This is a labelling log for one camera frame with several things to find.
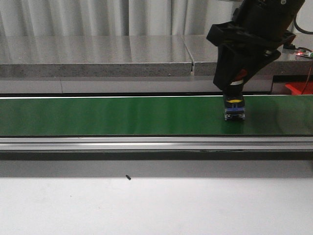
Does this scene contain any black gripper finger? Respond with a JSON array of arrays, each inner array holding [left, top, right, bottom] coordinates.
[[241, 49, 281, 85], [213, 44, 247, 90]]

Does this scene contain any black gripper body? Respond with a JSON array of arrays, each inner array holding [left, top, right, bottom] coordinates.
[[206, 0, 304, 49]]

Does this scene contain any grey stone slab right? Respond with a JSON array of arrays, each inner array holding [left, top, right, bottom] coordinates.
[[183, 35, 312, 76]]

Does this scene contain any grey stone slab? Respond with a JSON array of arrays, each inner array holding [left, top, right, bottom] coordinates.
[[183, 35, 312, 76], [0, 36, 192, 77]]

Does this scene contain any small black sensor module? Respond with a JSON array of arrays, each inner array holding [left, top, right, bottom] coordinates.
[[283, 43, 296, 50]]

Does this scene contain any green circuit board with LED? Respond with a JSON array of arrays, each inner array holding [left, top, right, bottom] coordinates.
[[296, 49, 313, 59]]

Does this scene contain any red plastic tray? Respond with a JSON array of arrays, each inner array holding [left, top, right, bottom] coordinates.
[[285, 82, 313, 95]]

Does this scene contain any green conveyor belt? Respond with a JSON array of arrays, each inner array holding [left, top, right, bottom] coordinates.
[[0, 95, 313, 137]]

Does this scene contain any grey stone slab left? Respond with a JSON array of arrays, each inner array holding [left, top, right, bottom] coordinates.
[[0, 36, 192, 77]]

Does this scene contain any grey pleated curtain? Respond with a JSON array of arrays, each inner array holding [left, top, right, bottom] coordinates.
[[0, 0, 240, 36]]

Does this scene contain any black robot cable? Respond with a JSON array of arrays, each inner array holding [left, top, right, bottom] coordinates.
[[294, 14, 313, 35]]

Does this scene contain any thin red black wire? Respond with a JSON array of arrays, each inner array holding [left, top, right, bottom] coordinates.
[[294, 46, 313, 95]]

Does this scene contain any aluminium conveyor frame rail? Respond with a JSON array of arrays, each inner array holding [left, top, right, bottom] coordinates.
[[0, 136, 313, 151]]

